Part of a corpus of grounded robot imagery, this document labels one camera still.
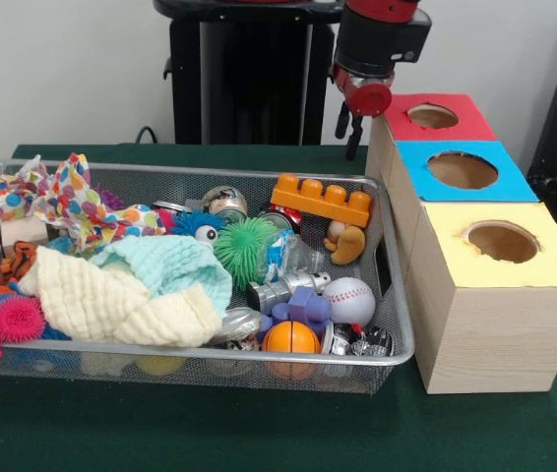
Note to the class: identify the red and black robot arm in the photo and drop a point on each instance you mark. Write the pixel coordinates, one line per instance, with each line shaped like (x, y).
(382, 34)

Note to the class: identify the silver can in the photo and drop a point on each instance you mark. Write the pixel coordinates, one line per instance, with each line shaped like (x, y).
(234, 326)

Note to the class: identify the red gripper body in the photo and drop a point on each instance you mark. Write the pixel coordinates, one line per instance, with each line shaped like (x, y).
(369, 98)

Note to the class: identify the wooden box with three holes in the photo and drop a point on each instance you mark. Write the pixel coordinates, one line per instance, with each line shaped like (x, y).
(495, 315)

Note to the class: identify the clear mesh bin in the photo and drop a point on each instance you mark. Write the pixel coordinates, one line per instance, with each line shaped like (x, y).
(160, 374)

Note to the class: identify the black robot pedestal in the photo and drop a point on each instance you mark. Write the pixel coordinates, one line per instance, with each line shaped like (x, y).
(249, 79)

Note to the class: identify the mint green cloth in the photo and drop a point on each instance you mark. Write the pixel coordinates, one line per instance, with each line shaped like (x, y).
(175, 270)

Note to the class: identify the white ball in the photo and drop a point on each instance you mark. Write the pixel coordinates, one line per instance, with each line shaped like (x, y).
(349, 301)

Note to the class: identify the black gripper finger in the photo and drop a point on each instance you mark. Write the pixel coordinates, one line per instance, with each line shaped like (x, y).
(341, 120)
(355, 138)

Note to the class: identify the orange rubber toy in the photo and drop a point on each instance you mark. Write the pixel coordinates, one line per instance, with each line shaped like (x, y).
(323, 201)

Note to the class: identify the pink spiky ball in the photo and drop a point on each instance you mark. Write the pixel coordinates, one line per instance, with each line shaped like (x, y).
(15, 320)

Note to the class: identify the small orange basketball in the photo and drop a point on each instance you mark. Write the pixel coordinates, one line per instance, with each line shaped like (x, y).
(290, 337)

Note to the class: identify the green spiky ball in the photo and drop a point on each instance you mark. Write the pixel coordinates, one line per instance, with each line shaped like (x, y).
(247, 251)

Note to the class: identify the polka dot cloth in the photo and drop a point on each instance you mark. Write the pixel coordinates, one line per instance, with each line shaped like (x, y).
(72, 202)

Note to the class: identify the cream yellow cloth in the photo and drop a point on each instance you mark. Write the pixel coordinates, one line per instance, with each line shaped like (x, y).
(111, 305)

